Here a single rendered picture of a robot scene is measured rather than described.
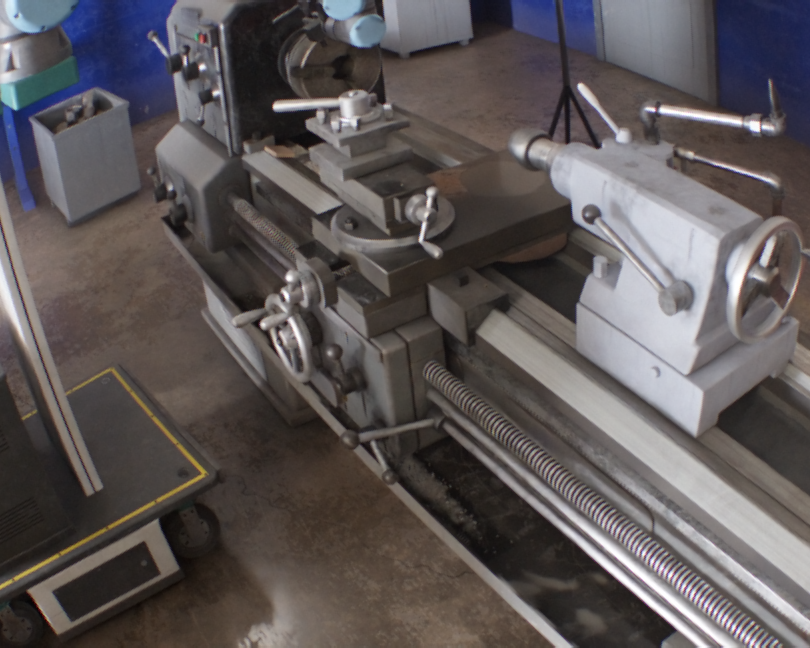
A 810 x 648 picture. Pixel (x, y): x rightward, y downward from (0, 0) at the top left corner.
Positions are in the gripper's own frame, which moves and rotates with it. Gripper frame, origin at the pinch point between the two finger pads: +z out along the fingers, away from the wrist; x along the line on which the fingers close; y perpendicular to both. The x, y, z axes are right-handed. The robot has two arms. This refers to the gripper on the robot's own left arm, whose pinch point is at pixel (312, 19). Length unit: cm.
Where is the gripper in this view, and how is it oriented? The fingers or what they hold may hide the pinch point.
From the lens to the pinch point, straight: 243.7
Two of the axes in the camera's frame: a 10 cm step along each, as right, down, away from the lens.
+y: 3.9, 6.8, 6.2
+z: -5.1, -4.0, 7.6
